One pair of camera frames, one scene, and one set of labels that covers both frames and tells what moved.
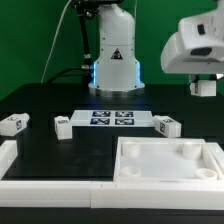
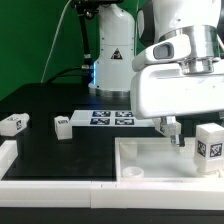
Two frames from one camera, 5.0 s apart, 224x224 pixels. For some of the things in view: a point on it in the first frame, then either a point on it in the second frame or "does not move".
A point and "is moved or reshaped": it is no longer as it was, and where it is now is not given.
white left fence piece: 8,153 does not move
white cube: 204,88 is moved or reshaped
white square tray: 163,160 does not move
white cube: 63,128 does not move
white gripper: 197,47 to 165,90
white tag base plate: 112,118 does not move
